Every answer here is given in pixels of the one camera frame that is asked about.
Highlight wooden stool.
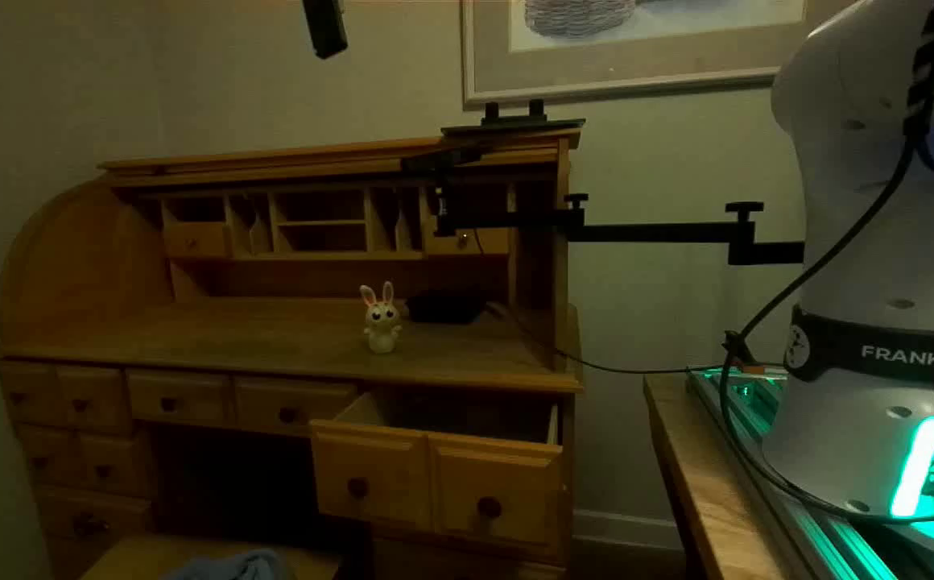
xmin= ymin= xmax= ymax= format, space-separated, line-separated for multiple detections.
xmin=77 ymin=533 xmax=343 ymax=580

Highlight closed wooden desk drawer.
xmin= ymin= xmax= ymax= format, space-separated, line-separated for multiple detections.
xmin=231 ymin=374 xmax=359 ymax=443
xmin=77 ymin=427 xmax=156 ymax=499
xmin=0 ymin=362 xmax=63 ymax=425
xmin=126 ymin=366 xmax=237 ymax=427
xmin=58 ymin=365 xmax=131 ymax=431
xmin=12 ymin=422 xmax=86 ymax=491
xmin=366 ymin=533 xmax=573 ymax=580
xmin=33 ymin=487 xmax=156 ymax=553

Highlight open wooden desk drawer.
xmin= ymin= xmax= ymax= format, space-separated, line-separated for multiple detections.
xmin=304 ymin=388 xmax=571 ymax=557

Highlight thin black wall cable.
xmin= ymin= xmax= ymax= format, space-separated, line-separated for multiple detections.
xmin=487 ymin=304 xmax=733 ymax=379

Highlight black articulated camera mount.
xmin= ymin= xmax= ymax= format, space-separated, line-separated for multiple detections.
xmin=398 ymin=96 xmax=807 ymax=266

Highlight blue cloth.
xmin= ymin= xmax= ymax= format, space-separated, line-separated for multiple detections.
xmin=165 ymin=543 xmax=298 ymax=580

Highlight metal robot mounting plate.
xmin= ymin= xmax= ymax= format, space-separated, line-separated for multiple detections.
xmin=686 ymin=365 xmax=934 ymax=580

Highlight framed wall picture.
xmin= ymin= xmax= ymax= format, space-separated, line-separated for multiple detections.
xmin=458 ymin=0 xmax=855 ymax=110

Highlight small wooden pigeonhole drawer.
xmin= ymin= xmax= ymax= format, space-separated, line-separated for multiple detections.
xmin=162 ymin=218 xmax=235 ymax=261
xmin=420 ymin=222 xmax=515 ymax=257

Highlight thin black robot base cable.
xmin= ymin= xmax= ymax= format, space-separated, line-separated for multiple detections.
xmin=716 ymin=132 xmax=922 ymax=520

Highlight wooden roll-top desk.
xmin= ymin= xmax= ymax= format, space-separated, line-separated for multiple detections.
xmin=0 ymin=127 xmax=588 ymax=580

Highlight black box on desk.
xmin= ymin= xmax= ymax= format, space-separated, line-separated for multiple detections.
xmin=405 ymin=291 xmax=487 ymax=328

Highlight white bunny toy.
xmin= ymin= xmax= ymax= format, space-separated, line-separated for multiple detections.
xmin=358 ymin=279 xmax=405 ymax=357

